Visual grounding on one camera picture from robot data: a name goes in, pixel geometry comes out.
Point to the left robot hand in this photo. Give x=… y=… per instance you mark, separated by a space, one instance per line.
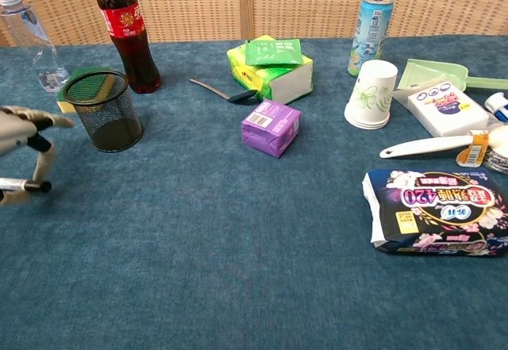
x=16 y=131

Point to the black marker pen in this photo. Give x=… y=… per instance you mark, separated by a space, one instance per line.
x=24 y=185

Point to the black mesh pen holder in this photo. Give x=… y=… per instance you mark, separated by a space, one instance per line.
x=109 y=120

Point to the green yellow scrub sponge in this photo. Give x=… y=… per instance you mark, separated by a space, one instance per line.
x=75 y=77

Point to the clear plastic water bottle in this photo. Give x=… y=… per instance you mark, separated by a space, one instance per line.
x=37 y=44

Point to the cola bottle red label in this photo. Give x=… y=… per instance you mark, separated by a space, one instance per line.
x=131 y=44

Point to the blue tablecloth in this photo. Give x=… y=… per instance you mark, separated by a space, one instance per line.
x=206 y=227

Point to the black metal spoon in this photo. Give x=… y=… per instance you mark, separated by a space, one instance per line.
x=226 y=94

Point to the purple small box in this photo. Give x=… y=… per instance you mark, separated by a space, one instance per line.
x=270 y=128

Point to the green yellow tissue pack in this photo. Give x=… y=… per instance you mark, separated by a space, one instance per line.
x=278 y=78

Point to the green flat sachet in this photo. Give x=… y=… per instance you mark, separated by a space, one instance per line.
x=274 y=52

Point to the woven rattan screen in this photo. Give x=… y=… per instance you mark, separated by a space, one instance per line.
x=278 y=1

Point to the white paper cup stack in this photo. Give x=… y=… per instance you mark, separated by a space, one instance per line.
x=371 y=96

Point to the light blue drink can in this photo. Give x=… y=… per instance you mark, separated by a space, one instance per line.
x=369 y=36

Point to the light green plastic dustpan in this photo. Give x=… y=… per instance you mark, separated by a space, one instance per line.
x=432 y=73

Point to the dark sanitary pad pack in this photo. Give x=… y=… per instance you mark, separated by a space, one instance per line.
x=436 y=211

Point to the white wipes pack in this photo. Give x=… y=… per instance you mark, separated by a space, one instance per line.
x=448 y=108

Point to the yellow barcode tag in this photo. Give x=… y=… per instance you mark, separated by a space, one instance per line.
x=474 y=149

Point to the white blue tube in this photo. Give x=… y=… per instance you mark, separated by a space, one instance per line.
x=498 y=105

